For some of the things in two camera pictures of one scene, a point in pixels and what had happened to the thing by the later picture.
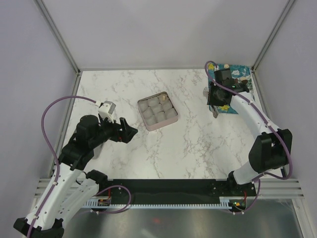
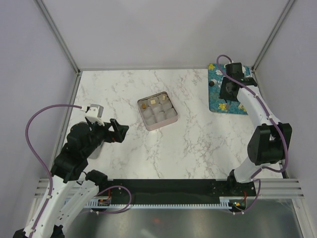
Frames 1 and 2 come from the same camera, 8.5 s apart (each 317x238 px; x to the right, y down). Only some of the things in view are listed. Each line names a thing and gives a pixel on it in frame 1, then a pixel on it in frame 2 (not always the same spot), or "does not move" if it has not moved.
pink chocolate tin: (158, 110) does not move
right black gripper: (211, 101) -> (222, 93)
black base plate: (174, 189) does not move
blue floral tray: (241, 73) does not move
